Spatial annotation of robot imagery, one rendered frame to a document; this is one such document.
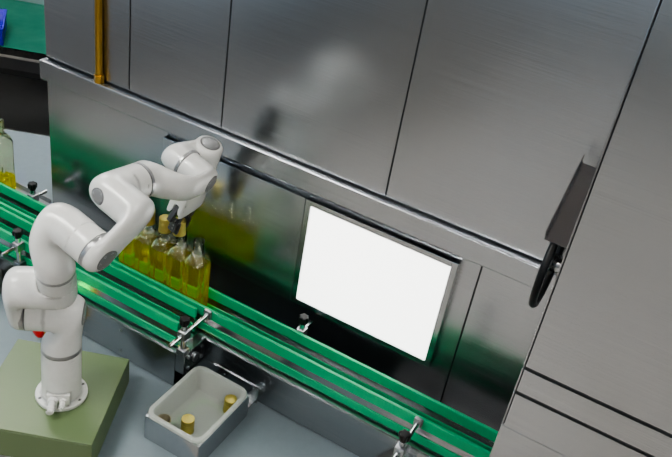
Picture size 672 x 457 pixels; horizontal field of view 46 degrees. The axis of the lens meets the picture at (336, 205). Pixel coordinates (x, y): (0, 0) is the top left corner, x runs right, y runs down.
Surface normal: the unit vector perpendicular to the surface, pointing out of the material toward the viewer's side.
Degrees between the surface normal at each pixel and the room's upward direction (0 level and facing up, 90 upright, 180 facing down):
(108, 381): 2
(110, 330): 90
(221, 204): 90
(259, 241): 90
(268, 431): 0
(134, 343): 90
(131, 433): 0
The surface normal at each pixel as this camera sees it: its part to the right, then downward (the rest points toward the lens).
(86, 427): 0.18, -0.84
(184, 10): -0.48, 0.40
